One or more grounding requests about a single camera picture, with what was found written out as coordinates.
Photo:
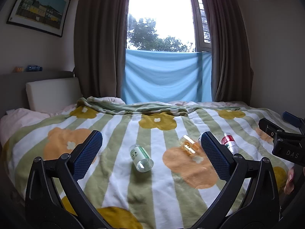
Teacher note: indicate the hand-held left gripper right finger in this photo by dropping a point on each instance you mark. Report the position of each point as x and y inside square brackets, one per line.
[214, 155]

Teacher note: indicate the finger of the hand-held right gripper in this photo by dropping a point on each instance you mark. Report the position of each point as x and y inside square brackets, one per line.
[269, 128]
[292, 119]

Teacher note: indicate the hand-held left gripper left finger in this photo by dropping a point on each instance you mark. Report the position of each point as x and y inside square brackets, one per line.
[88, 155]

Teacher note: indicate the red white label bottle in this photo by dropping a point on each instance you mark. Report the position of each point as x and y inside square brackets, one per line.
[230, 143]

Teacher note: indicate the orange glass cup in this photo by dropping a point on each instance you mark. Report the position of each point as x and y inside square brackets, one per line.
[190, 146]

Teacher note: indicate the green print glass cup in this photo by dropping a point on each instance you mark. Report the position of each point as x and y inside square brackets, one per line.
[140, 158]

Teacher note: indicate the person's right hand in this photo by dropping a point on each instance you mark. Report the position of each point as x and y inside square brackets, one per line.
[289, 181]

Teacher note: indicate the white headboard cushion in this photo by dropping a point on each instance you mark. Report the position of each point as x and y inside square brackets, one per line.
[52, 93]

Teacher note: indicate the striped flower print blanket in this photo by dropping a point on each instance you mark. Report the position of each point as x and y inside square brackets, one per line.
[154, 195]

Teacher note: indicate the light blue cloth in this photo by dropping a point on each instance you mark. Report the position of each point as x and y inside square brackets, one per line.
[164, 76]

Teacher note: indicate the brown curtain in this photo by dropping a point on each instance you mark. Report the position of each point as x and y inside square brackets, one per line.
[228, 40]
[100, 40]

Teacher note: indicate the small blue toy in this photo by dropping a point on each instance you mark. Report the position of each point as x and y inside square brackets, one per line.
[34, 68]

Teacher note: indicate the grey headboard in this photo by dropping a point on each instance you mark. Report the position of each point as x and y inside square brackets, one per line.
[14, 83]

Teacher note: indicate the small orange toy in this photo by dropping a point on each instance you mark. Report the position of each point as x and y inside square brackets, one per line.
[19, 69]

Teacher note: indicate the tree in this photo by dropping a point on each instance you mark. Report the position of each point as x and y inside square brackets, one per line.
[143, 33]

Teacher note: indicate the framed building picture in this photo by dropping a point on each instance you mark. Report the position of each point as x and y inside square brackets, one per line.
[38, 4]

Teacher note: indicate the window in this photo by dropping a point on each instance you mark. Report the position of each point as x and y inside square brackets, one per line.
[162, 2]

